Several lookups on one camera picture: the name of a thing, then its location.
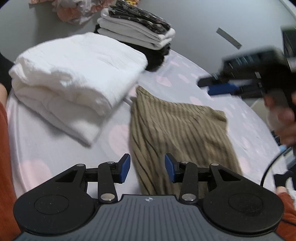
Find brown striped trousers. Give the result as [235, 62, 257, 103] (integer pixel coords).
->
[129, 86, 242, 196]

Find right hand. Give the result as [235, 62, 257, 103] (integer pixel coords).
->
[263, 95, 295, 147]

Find polka dot bed sheet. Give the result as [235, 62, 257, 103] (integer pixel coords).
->
[5, 48, 280, 200]

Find black folded garment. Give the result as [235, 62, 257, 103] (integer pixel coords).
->
[95, 24, 171, 71]

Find black sock foot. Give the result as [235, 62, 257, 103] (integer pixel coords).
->
[273, 171, 293, 188]

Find large white folded blanket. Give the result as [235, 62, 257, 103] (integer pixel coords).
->
[9, 32, 147, 146]

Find orange red trouser leg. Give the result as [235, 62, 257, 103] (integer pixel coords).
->
[0, 105, 20, 240]

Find dark floral folded garment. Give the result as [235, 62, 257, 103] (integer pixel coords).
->
[109, 1, 171, 34]

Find white folded garment stack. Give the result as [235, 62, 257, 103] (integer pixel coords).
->
[97, 8, 176, 50]

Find crumpled pink grey duvet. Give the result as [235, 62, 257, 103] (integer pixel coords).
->
[29, 0, 117, 25]

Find grey wall plate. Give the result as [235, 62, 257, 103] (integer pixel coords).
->
[216, 28, 242, 50]

